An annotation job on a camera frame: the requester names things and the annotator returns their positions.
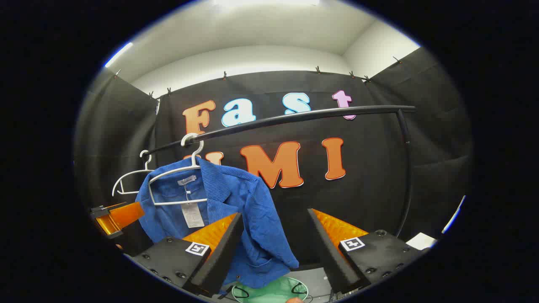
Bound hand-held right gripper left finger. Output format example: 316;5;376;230
128;213;245;298

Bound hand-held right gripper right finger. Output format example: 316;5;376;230
307;208;430;295

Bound blue corduroy jacket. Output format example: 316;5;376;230
136;157;300;291

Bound green mesh laundry hamper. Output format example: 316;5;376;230
231;276;310;303

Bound white plastic clothes hanger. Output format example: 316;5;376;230
112;149;155;197
148;133;209;207

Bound black metal clothes rack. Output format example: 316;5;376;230
143;105;417;238

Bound black backdrop cloth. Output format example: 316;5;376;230
74;46;472;270

